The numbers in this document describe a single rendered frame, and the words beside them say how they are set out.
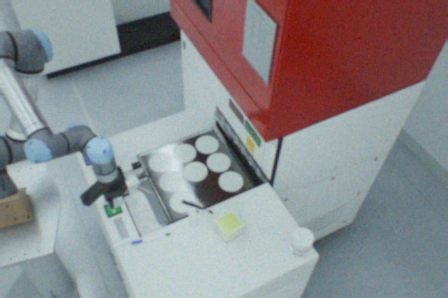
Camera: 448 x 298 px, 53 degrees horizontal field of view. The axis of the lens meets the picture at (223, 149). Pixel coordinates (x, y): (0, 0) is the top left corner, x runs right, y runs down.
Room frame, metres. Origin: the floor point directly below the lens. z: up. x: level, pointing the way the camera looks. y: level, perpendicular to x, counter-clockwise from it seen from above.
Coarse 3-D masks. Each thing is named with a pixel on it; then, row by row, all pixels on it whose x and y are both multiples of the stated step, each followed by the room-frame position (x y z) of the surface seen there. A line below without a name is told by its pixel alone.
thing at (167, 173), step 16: (176, 144) 1.21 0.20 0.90; (192, 144) 1.21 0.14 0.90; (144, 160) 1.11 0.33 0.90; (160, 160) 1.12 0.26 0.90; (176, 160) 1.12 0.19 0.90; (192, 160) 1.13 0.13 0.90; (160, 176) 1.03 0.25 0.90; (176, 176) 1.04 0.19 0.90; (208, 176) 1.05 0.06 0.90; (160, 192) 0.96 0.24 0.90; (192, 192) 0.97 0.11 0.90; (208, 192) 0.97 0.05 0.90; (224, 192) 0.98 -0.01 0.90; (240, 192) 0.98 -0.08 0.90
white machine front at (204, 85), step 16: (192, 48) 1.59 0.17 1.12; (192, 64) 1.59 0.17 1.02; (192, 80) 1.60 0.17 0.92; (208, 80) 1.45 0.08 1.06; (208, 96) 1.45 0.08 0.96; (224, 96) 1.32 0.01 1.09; (208, 112) 1.45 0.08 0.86; (224, 112) 1.32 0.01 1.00; (240, 112) 1.21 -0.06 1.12; (240, 128) 1.20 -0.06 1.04; (256, 144) 1.09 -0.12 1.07; (272, 144) 1.01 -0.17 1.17; (256, 160) 1.08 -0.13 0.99; (272, 160) 1.00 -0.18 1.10; (272, 176) 1.00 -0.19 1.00
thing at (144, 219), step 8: (128, 176) 1.04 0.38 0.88; (136, 192) 0.96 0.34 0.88; (128, 200) 0.92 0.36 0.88; (136, 200) 0.93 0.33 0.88; (144, 200) 0.93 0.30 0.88; (128, 208) 0.89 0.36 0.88; (136, 208) 0.89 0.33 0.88; (144, 208) 0.89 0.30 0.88; (136, 216) 0.86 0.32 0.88; (144, 216) 0.86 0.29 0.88; (152, 216) 0.86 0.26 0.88; (136, 224) 0.82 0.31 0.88; (144, 224) 0.82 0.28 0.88; (152, 224) 0.83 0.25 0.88
